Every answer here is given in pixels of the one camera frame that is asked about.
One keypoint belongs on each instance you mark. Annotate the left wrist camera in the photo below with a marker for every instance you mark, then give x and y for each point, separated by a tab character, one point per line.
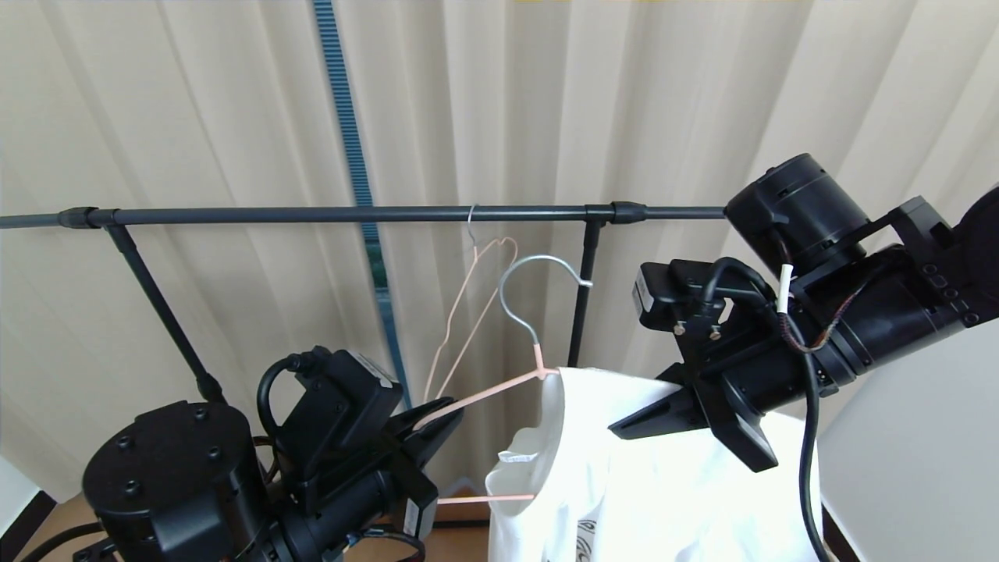
343	398

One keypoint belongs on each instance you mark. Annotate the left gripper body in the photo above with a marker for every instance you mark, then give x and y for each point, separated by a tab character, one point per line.
335	523

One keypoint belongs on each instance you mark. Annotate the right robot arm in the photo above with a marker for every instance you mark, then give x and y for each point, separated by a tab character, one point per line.
804	211

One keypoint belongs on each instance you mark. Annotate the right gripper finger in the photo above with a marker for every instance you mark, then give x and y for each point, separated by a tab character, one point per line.
671	415

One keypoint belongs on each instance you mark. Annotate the window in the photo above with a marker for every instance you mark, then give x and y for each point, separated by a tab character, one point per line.
343	117

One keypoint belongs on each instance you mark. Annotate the pink clothes hanger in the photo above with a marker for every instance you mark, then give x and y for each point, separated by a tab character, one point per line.
538	357
471	226

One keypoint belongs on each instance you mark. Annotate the white printed t-shirt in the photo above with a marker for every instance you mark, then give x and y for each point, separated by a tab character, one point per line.
624	484

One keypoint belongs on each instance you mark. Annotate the black clothes rack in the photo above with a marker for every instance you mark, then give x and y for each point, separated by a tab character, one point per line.
234	214

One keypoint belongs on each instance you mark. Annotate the beige curtain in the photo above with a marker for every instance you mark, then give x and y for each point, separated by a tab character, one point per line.
546	101
156	101

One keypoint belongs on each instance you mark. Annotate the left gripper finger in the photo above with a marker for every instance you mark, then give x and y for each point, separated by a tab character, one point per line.
437	441
425	412

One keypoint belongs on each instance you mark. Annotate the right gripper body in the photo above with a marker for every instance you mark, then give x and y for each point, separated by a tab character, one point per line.
827	336

